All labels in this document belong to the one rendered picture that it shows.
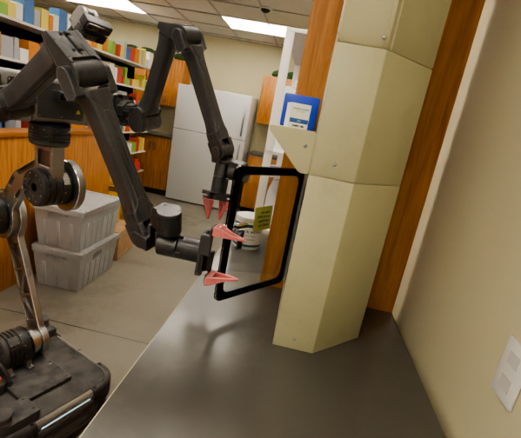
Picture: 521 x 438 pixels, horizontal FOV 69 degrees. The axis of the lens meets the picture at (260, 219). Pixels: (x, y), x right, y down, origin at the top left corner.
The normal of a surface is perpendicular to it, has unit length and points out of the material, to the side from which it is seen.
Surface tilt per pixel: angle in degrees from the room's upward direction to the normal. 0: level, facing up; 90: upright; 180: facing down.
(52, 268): 95
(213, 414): 0
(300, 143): 90
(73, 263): 95
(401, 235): 90
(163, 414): 0
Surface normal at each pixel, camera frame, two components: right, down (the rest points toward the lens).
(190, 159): -0.13, 0.23
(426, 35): 0.59, 0.31
